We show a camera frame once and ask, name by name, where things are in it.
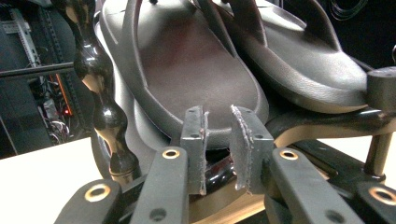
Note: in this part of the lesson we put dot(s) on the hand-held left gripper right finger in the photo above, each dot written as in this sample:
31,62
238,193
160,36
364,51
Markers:
249,146

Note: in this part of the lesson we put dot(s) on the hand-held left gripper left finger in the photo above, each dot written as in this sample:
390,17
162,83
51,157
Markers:
193,140

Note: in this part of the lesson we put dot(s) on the black metal bar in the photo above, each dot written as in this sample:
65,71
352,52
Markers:
34,71

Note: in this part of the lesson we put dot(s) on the black flip-flop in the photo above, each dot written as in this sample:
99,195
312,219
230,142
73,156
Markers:
193,65
311,65

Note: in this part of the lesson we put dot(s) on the grey perforated metal rail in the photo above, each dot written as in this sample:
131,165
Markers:
26,40

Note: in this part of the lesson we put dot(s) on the red and black shoe rack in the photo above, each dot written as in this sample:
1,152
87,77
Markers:
106,118

